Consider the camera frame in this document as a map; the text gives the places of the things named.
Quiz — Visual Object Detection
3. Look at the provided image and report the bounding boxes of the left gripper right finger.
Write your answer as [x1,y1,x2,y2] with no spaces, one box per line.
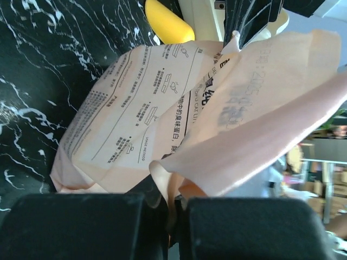
[175,198,336,259]

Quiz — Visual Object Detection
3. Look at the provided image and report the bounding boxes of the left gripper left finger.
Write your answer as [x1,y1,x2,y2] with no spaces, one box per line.
[1,194,169,259]

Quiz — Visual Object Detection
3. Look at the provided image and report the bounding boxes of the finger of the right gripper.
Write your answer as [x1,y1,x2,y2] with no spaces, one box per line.
[223,0,283,48]

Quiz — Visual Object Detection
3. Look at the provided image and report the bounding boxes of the yellow plastic litter scoop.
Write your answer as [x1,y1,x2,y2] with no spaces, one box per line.
[144,0,195,44]

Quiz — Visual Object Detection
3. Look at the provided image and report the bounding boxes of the pink cat litter bag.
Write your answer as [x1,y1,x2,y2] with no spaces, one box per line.
[49,29,347,233]

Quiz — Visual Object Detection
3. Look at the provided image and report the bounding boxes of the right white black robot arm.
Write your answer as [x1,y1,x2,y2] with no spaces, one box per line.
[215,0,346,48]

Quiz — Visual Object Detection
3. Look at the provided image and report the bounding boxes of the beige litter box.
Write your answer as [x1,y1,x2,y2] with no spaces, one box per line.
[179,1,290,43]

